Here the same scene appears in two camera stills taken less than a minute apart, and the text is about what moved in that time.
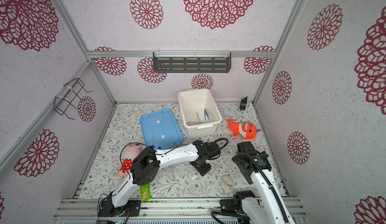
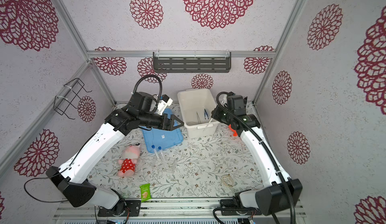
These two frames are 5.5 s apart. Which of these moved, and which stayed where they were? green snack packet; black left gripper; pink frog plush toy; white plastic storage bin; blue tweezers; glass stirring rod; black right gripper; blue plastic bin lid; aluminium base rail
Moved: glass stirring rod; black right gripper; black left gripper
Stayed: blue plastic bin lid; pink frog plush toy; green snack packet; blue tweezers; white plastic storage bin; aluminium base rail
